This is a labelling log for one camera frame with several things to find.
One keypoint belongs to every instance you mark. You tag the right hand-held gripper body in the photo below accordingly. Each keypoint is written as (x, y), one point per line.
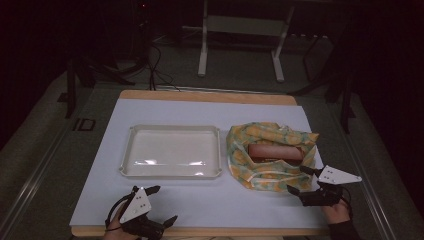
(335, 177)

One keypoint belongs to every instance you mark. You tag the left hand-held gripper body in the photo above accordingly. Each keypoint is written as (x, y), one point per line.
(136, 206)

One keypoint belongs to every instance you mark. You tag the sausage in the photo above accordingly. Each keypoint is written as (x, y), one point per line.
(275, 152)

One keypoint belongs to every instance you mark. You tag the yellow green patterned cloth bag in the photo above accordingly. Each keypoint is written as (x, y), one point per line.
(240, 166)

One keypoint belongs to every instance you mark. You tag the person's left hand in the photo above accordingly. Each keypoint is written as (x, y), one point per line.
(115, 227)

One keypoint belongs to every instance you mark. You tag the person's right hand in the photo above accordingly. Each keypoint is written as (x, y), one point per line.
(337, 212)

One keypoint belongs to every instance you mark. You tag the white table mat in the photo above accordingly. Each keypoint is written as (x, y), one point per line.
(206, 203)

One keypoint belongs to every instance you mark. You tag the white plastic tray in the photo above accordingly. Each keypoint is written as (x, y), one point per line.
(173, 151)

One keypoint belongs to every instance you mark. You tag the black stand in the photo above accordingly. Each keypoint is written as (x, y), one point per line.
(346, 100)
(70, 90)

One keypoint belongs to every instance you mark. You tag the wooden table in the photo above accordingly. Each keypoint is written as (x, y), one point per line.
(206, 97)

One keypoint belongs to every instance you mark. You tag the white metal stand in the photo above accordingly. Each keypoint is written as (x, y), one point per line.
(243, 26)

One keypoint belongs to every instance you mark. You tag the dark equipment rack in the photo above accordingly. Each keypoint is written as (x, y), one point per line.
(142, 30)

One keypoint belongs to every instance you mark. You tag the black floor bracket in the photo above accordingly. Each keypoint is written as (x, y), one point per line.
(84, 124)

